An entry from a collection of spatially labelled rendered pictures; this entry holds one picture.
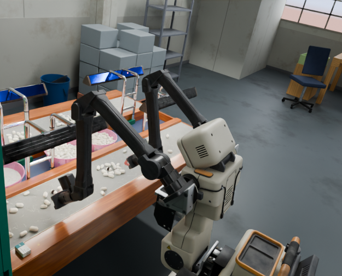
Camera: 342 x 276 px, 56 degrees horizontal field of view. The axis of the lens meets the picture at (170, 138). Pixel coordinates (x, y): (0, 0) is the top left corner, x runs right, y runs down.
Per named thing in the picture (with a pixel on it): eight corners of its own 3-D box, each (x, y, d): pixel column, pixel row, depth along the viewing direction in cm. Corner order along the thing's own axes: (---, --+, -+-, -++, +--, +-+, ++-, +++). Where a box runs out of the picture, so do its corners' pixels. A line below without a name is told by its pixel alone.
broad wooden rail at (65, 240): (218, 157, 268) (223, 138, 260) (9, 305, 130) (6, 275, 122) (206, 151, 274) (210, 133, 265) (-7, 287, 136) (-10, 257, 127)
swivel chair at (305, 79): (317, 115, 595) (343, 56, 544) (284, 108, 598) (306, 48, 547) (309, 103, 653) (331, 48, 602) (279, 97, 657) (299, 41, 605)
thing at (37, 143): (108, 128, 182) (109, 116, 179) (1, 167, 135) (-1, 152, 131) (99, 122, 186) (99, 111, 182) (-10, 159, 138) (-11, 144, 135)
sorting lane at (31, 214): (209, 137, 267) (210, 135, 266) (-10, 264, 129) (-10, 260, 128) (180, 124, 281) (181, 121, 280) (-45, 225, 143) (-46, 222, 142)
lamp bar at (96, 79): (144, 75, 282) (145, 67, 278) (89, 86, 234) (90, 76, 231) (137, 72, 285) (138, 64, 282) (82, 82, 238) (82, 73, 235)
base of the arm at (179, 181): (179, 195, 111) (195, 181, 121) (166, 176, 112) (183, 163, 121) (163, 203, 116) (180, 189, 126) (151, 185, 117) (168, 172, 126)
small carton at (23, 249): (30, 253, 132) (30, 249, 132) (23, 257, 130) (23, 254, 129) (22, 245, 135) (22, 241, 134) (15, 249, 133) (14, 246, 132)
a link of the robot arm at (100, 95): (83, 82, 119) (100, 80, 128) (67, 108, 126) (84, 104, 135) (163, 172, 114) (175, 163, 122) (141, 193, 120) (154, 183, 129)
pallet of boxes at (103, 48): (124, 87, 547) (132, 22, 498) (158, 101, 518) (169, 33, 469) (76, 101, 463) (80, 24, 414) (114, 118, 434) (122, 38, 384)
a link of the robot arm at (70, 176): (80, 199, 135) (93, 190, 143) (69, 173, 134) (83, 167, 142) (62, 205, 141) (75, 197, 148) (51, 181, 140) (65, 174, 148)
